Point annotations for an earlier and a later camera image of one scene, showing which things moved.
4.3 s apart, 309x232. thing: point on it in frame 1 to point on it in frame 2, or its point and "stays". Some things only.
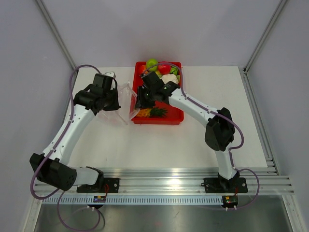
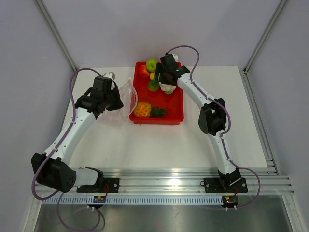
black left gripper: [115, 106] stays
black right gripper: [141, 103] to [159, 69]
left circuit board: [98, 198] stays
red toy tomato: [142, 68] stays
